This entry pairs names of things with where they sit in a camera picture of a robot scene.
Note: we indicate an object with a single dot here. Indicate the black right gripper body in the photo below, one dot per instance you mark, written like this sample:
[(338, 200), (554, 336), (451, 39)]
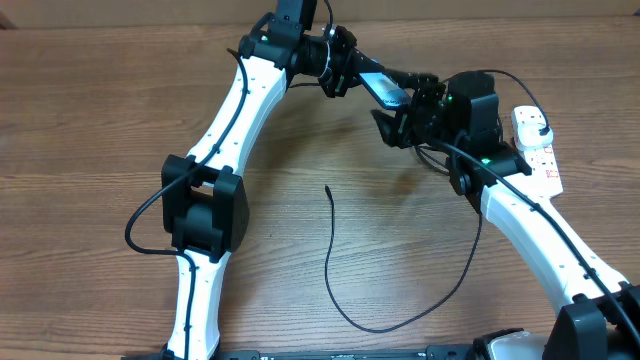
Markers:
[(421, 123)]

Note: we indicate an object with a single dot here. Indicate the white power strip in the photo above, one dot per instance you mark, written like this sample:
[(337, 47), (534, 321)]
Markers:
[(542, 161)]

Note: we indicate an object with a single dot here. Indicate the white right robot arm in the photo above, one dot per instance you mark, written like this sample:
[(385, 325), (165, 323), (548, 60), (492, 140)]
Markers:
[(596, 307)]

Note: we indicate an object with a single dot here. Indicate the Samsung Galaxy smartphone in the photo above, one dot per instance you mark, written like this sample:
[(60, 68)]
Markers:
[(385, 91)]

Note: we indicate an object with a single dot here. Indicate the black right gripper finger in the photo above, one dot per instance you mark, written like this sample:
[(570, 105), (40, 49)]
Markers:
[(390, 128), (423, 83)]

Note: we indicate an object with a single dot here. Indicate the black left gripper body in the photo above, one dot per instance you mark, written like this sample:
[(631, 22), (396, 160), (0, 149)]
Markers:
[(329, 61)]

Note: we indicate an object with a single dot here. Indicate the white charger plug adapter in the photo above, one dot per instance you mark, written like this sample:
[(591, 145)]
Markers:
[(527, 137)]

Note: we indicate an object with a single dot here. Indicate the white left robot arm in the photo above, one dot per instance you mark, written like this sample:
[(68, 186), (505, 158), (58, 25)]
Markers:
[(204, 203)]

